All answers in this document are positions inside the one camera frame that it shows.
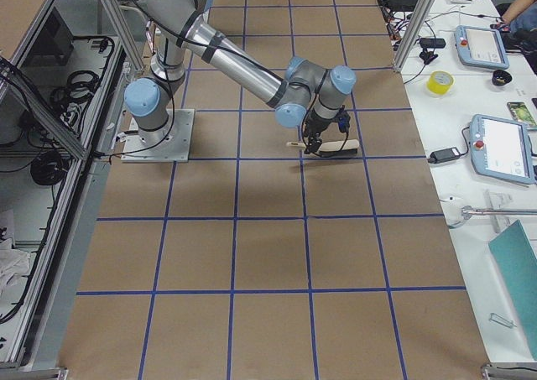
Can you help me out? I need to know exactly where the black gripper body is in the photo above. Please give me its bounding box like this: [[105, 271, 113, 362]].
[[302, 113, 335, 154]]

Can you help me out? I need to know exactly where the person forearm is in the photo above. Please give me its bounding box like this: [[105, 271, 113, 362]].
[[502, 0, 536, 24]]

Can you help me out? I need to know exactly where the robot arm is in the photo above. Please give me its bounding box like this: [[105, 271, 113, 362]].
[[131, 0, 360, 158]]

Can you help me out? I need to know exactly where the black power adapter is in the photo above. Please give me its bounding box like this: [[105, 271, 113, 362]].
[[427, 147, 467, 164]]

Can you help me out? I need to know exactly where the yellow tape roll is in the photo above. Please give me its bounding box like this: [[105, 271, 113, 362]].
[[426, 70, 454, 96]]

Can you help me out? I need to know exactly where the upper teach pendant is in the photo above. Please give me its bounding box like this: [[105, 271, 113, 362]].
[[454, 25, 509, 70]]

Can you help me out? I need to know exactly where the teach pendant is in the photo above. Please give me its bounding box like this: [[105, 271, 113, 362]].
[[454, 25, 509, 70], [468, 114, 536, 185]]

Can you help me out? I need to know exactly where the lower teach pendant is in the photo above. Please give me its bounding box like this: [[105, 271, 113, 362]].
[[468, 114, 536, 185]]

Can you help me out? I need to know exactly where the smartphone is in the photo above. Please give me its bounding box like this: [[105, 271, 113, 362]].
[[507, 102, 536, 131]]

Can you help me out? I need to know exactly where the teal board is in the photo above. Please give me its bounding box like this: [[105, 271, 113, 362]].
[[488, 220, 536, 350]]

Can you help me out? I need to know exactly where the white cloth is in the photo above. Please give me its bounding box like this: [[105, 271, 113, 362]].
[[0, 210, 33, 301]]

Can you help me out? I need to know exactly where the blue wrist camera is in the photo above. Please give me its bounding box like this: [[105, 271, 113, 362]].
[[336, 110, 350, 134]]

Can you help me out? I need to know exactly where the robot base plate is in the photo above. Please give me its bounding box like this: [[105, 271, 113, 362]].
[[121, 108, 195, 163]]

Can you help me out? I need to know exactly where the aluminium frame post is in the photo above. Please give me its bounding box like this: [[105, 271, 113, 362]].
[[393, 0, 435, 72]]

